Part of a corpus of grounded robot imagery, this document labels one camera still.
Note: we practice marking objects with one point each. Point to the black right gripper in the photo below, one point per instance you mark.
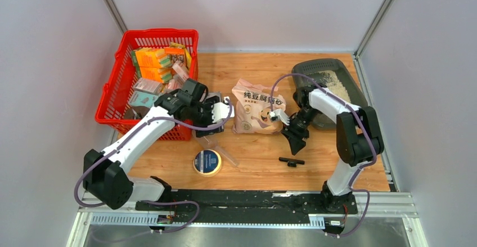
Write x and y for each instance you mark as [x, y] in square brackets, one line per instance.
[295, 137]

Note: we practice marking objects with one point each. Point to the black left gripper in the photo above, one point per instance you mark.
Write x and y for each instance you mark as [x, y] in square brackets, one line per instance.
[207, 103]

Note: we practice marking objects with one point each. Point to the clear plastic scoop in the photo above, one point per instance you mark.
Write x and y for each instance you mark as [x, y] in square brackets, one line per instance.
[211, 143]

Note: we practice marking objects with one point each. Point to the pink cat litter bag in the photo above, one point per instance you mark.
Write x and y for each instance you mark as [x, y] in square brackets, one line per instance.
[253, 107]

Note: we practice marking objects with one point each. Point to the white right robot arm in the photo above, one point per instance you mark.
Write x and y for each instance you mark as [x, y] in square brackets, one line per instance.
[358, 135]

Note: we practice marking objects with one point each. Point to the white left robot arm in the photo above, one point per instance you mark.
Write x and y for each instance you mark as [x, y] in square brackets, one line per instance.
[105, 172]

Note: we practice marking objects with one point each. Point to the grey pink box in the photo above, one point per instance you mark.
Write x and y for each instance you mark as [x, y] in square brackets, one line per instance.
[148, 86]

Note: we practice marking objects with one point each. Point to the teal box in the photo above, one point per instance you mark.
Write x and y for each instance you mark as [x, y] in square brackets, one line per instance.
[139, 98]

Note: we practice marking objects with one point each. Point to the dark grey litter box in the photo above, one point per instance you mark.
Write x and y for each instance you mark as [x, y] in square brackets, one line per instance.
[335, 76]

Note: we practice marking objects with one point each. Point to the white red wrapped pack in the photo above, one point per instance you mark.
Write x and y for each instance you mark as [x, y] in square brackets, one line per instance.
[181, 73]

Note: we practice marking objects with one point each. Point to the tape roll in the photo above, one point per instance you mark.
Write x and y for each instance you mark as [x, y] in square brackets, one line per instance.
[207, 163]

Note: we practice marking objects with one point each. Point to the yellow orange snack pack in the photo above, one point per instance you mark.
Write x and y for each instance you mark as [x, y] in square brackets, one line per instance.
[178, 52]

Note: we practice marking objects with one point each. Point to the orange green sponge pack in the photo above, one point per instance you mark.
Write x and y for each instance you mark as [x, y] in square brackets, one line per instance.
[149, 57]

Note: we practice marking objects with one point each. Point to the red plastic basket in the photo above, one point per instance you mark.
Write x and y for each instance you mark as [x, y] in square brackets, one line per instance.
[116, 93]

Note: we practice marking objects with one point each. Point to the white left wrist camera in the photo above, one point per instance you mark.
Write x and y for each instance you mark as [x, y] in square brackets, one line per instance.
[223, 111]

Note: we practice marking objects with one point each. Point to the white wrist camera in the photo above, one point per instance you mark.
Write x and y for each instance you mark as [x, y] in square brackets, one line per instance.
[279, 115]
[223, 111]

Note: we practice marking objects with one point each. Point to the black T-shaped bracket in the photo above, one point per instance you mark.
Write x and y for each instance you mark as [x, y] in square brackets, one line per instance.
[291, 162]

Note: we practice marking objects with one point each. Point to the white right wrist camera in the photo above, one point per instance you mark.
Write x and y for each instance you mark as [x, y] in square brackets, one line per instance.
[279, 115]

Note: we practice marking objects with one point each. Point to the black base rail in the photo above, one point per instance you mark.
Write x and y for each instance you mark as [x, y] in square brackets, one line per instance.
[233, 206]

